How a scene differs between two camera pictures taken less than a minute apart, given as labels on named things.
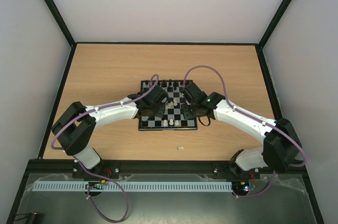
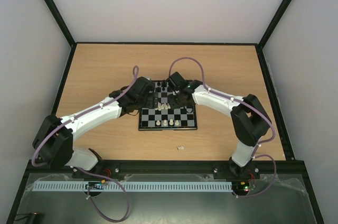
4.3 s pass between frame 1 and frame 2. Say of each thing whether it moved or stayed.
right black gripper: moved
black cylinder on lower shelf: stayed
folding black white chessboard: stayed
